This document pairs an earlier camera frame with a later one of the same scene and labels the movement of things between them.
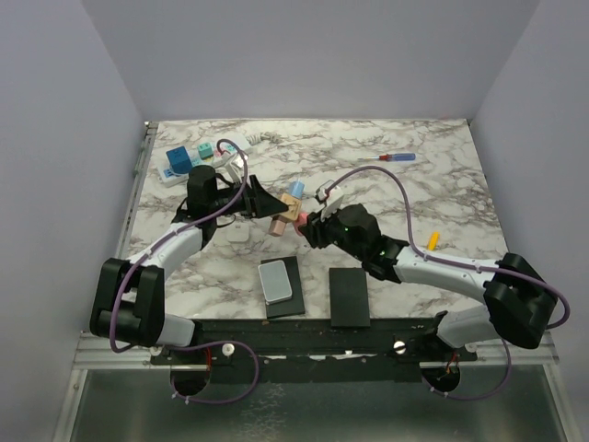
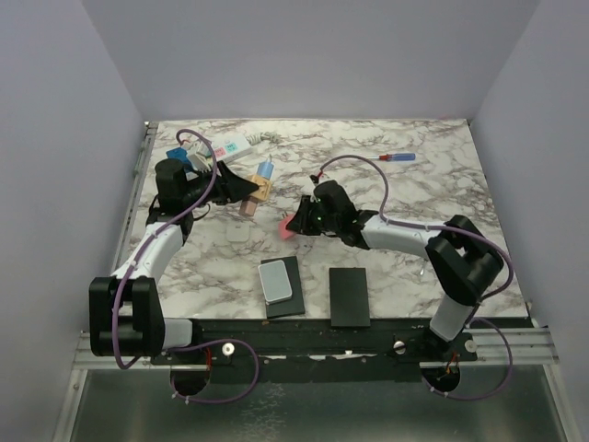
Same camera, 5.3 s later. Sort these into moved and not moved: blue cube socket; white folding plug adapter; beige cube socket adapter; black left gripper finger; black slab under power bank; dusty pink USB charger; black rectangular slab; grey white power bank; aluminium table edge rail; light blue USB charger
Moved: beige cube socket adapter; black left gripper finger; dusty pink USB charger; light blue USB charger
Not moved: grey white power bank; black slab under power bank; aluminium table edge rail; white folding plug adapter; black rectangular slab; blue cube socket
